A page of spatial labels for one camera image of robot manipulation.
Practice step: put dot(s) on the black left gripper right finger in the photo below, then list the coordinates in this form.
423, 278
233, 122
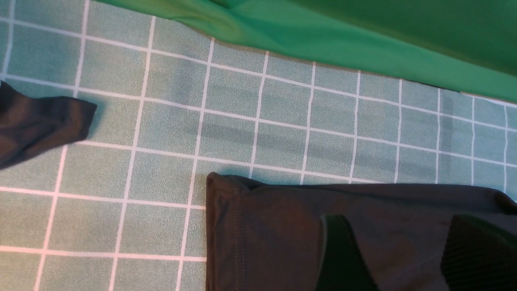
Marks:
479, 256

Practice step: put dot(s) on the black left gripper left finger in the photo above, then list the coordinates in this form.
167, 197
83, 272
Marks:
341, 264

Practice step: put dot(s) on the dark gray long-sleeve shirt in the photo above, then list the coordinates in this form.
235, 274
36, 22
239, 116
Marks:
358, 237

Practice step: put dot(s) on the green backdrop cloth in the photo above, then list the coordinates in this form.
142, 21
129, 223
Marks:
462, 45

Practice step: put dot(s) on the green checkered tablecloth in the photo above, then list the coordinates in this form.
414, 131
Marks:
124, 209

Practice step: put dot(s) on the dark gray crumpled garment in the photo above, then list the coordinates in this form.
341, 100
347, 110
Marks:
31, 126

